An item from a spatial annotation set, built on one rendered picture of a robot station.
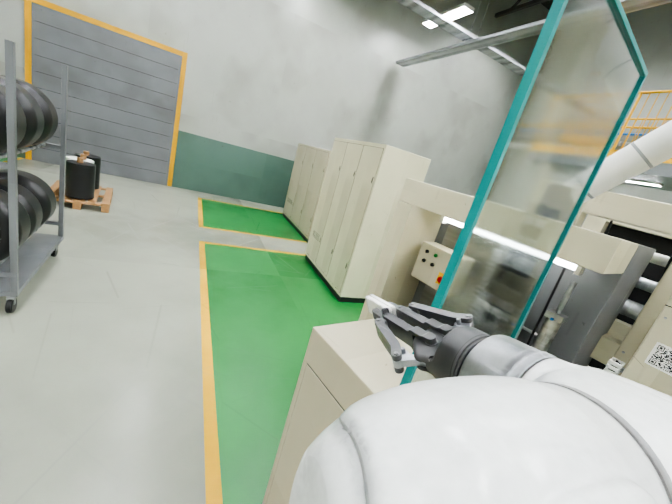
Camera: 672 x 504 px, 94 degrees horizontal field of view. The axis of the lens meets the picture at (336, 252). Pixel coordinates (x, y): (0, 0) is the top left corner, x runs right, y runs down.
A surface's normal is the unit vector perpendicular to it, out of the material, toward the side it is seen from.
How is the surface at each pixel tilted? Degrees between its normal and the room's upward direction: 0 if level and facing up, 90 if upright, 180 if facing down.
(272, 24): 90
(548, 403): 4
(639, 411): 4
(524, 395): 8
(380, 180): 90
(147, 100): 90
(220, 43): 90
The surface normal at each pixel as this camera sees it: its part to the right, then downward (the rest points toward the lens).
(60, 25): 0.38, 0.36
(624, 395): 0.17, -0.98
